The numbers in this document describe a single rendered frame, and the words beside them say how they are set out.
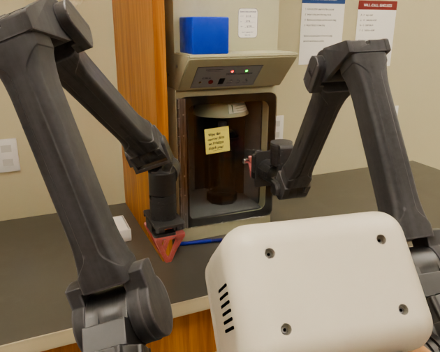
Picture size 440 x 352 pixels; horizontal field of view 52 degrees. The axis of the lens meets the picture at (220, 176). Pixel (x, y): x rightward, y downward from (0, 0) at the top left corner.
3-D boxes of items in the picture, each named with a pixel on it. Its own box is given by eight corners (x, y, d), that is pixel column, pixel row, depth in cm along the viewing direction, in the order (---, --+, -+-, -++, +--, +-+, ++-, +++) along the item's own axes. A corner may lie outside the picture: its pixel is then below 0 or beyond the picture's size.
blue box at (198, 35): (179, 52, 122) (179, 17, 119) (214, 51, 126) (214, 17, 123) (192, 54, 114) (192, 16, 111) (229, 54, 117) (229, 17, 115)
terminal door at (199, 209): (181, 228, 139) (178, 97, 126) (270, 214, 150) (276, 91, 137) (182, 229, 138) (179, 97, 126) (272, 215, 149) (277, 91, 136)
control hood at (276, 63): (174, 89, 126) (173, 52, 122) (276, 84, 138) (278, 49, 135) (188, 96, 116) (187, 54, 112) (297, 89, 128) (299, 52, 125)
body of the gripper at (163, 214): (170, 213, 105) (170, 182, 102) (186, 230, 96) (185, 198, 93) (143, 217, 102) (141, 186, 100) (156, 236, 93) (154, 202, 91)
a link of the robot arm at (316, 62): (321, 68, 79) (377, 66, 81) (311, 47, 82) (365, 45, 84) (272, 204, 113) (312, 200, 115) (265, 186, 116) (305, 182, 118)
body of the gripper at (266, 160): (274, 148, 128) (287, 155, 122) (272, 182, 132) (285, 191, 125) (253, 150, 126) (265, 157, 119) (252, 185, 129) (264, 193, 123)
